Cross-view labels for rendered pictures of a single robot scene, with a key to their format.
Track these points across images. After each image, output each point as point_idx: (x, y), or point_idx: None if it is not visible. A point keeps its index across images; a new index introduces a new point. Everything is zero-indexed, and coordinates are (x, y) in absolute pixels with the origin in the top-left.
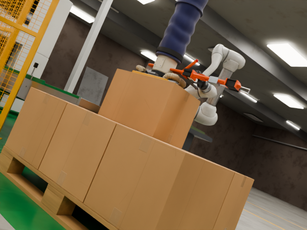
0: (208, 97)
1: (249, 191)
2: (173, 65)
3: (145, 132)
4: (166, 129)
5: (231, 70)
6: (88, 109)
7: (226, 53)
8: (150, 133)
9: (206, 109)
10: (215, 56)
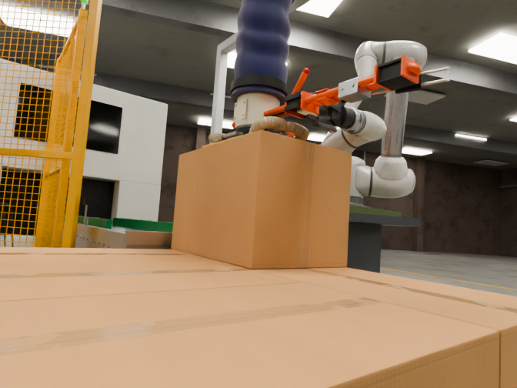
0: (370, 140)
1: None
2: (269, 105)
3: (237, 262)
4: (285, 240)
5: None
6: (153, 246)
7: (382, 50)
8: (246, 262)
9: (386, 168)
10: (361, 62)
